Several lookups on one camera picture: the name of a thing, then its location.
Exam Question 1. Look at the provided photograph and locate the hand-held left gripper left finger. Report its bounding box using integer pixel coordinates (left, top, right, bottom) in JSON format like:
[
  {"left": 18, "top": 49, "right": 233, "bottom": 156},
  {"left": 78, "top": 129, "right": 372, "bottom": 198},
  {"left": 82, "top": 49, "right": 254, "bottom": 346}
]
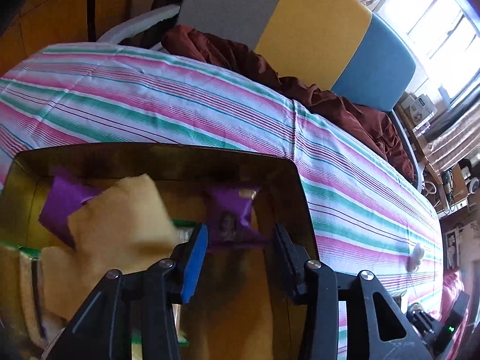
[{"left": 39, "top": 223, "right": 209, "bottom": 360}]

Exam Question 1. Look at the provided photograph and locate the window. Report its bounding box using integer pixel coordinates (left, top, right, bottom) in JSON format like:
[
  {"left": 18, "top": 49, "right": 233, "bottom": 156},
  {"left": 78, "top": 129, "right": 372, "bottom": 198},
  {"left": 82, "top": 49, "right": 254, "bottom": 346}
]
[{"left": 369, "top": 0, "right": 480, "bottom": 106}]

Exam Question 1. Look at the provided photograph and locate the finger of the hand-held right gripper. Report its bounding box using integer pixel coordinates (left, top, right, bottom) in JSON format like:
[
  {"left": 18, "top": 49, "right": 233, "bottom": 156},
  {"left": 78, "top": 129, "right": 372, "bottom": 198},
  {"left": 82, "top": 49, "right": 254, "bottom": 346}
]
[{"left": 407, "top": 302, "right": 437, "bottom": 342}]

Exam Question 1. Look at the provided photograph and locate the pink striped curtain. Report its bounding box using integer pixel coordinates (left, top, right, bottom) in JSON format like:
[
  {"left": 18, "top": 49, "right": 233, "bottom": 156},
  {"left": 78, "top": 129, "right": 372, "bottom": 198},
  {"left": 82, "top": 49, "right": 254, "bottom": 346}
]
[{"left": 424, "top": 109, "right": 480, "bottom": 173}]

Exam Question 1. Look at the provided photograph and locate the cluttered shelf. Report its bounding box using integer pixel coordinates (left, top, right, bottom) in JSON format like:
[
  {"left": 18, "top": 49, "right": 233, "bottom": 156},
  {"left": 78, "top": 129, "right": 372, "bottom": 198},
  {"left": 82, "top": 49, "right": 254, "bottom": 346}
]
[{"left": 439, "top": 157, "right": 480, "bottom": 218}]

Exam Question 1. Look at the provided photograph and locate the wooden side desk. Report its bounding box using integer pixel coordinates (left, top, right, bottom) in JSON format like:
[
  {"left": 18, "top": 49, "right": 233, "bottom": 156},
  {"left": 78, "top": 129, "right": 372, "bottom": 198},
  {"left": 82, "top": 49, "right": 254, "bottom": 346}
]
[{"left": 394, "top": 105, "right": 473, "bottom": 214}]

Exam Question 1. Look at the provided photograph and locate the wooden wardrobe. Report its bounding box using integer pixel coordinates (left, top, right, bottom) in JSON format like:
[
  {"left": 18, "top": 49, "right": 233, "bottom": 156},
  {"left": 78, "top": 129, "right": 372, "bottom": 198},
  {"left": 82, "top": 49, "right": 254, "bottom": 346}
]
[{"left": 0, "top": 0, "right": 158, "bottom": 79}]

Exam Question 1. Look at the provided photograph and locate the red cloth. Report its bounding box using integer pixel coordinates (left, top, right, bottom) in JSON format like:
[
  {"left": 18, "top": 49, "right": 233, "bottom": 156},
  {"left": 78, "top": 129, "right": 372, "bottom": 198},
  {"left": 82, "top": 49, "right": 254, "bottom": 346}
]
[{"left": 440, "top": 268, "right": 469, "bottom": 346}]

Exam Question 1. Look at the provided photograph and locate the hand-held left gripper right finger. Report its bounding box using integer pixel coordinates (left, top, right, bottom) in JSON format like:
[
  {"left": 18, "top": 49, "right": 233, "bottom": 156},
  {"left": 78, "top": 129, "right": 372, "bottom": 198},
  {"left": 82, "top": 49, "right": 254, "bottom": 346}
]
[{"left": 271, "top": 223, "right": 436, "bottom": 360}]

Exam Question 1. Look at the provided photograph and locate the gold tin box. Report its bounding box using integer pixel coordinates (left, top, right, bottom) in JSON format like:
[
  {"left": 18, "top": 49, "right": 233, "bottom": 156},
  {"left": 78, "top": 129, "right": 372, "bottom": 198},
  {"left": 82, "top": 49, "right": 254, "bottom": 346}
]
[{"left": 0, "top": 142, "right": 321, "bottom": 360}]

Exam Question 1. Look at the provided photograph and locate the maroon cloth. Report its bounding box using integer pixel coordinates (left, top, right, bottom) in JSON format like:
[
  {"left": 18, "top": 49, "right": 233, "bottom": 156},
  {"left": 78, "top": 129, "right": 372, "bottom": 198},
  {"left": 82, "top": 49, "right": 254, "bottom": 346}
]
[{"left": 161, "top": 24, "right": 415, "bottom": 182}]

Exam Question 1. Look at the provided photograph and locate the purple snack packet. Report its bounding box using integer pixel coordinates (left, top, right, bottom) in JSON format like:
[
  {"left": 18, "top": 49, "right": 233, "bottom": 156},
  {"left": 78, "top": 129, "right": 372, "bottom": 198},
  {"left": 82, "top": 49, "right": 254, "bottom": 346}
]
[
  {"left": 202, "top": 185, "right": 271, "bottom": 252},
  {"left": 37, "top": 166, "right": 104, "bottom": 248}
]

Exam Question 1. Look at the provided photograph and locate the striped tablecloth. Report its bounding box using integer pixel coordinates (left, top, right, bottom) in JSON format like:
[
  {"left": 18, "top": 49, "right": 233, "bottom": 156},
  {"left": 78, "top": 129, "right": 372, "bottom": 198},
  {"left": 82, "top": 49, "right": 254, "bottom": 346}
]
[{"left": 0, "top": 43, "right": 445, "bottom": 360}]

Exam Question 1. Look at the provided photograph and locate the yellow sponge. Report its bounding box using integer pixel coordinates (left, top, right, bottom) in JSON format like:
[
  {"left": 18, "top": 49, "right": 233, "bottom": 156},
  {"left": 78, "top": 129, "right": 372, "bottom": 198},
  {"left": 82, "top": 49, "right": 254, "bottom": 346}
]
[
  {"left": 67, "top": 173, "right": 182, "bottom": 256},
  {"left": 39, "top": 245, "right": 113, "bottom": 321}
]

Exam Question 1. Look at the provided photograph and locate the grey yellow blue chair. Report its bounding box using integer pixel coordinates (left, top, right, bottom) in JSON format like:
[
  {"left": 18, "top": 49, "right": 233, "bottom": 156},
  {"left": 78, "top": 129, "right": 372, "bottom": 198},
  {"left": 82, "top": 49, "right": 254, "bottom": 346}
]
[{"left": 97, "top": 0, "right": 426, "bottom": 192}]

